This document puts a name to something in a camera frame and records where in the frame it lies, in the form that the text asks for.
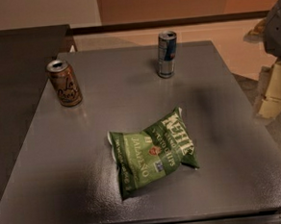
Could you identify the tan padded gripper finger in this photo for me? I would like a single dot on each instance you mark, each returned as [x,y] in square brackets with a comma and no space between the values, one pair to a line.
[268,102]

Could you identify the orange LaCroix can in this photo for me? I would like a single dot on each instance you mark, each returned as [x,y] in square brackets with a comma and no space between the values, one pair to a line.
[63,80]

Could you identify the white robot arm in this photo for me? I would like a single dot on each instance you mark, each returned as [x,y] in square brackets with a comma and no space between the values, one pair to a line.
[272,31]

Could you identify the blue silver energy drink can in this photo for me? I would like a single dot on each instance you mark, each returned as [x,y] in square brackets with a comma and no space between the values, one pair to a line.
[167,53]

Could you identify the green jalapeno chip bag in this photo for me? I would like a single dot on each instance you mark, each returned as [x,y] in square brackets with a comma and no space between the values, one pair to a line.
[153,153]

